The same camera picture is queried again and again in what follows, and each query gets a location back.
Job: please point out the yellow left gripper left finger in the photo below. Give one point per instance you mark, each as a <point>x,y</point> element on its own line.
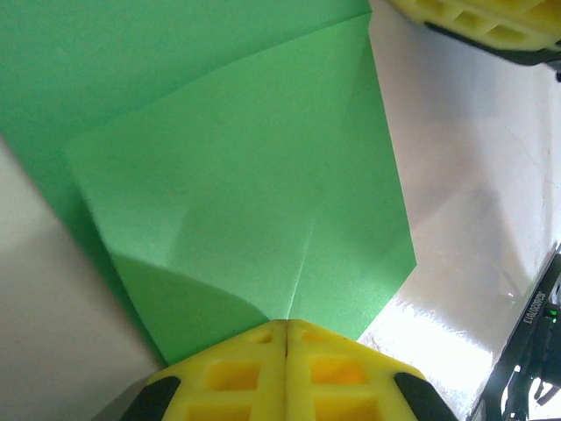
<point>245,394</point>

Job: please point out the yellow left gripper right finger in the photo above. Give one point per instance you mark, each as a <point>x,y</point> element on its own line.
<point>333,394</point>

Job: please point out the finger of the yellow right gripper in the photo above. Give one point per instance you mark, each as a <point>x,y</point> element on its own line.
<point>482,22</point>

